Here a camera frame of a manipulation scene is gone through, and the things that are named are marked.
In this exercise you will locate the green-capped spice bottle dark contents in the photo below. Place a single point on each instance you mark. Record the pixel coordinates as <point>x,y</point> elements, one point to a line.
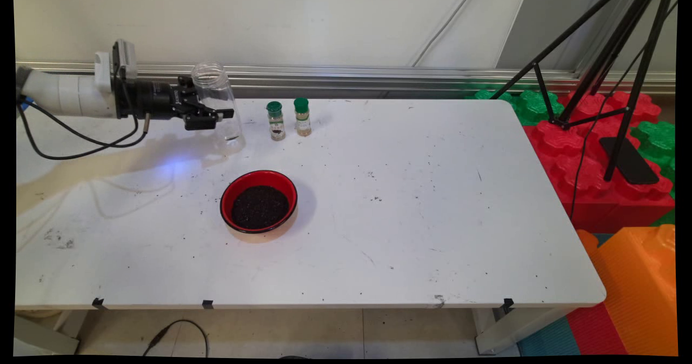
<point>276,123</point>

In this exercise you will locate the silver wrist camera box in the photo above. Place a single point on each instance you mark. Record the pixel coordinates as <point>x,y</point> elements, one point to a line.
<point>124,58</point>

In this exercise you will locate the teal floor mat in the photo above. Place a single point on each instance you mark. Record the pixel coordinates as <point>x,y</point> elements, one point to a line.
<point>546,339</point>

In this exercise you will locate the white table leg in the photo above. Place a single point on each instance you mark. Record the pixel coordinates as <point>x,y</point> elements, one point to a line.
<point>43,339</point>
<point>513,329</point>

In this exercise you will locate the orange foam building block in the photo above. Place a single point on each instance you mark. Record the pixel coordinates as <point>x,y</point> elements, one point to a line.
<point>638,288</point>

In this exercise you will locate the red bowl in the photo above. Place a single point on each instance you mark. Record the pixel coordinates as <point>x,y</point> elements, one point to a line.
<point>230,202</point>

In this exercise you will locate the green foam building block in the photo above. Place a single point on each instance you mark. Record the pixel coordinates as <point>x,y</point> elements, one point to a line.
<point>486,94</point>
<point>657,142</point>
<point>535,107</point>

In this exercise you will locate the black flat plate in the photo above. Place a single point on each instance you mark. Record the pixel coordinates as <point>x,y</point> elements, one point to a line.
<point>638,169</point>

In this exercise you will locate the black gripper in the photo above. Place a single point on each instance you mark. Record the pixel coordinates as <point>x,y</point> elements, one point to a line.
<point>151,101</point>

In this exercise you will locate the blue foam block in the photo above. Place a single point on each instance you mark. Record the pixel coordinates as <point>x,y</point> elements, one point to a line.
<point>27,104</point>

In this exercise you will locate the aluminium wall rail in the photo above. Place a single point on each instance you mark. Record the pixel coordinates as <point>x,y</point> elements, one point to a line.
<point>378,74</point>

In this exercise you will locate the green-capped spice bottle tan contents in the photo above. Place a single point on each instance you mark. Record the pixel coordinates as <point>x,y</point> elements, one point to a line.
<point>303,119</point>

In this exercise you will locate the black seeds pile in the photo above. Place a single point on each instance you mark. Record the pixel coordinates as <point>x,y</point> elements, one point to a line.
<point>259,210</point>

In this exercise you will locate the black tripod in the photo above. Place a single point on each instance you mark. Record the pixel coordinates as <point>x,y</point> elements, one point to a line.
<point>640,77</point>

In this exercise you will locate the red foam building block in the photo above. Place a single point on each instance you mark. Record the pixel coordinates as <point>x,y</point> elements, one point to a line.
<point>594,202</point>

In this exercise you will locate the clear plastic jar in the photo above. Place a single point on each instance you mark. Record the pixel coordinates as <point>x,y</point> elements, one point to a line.
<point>216,91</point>

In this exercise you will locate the red floor mat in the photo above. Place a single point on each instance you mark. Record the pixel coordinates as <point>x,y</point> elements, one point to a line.
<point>594,331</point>

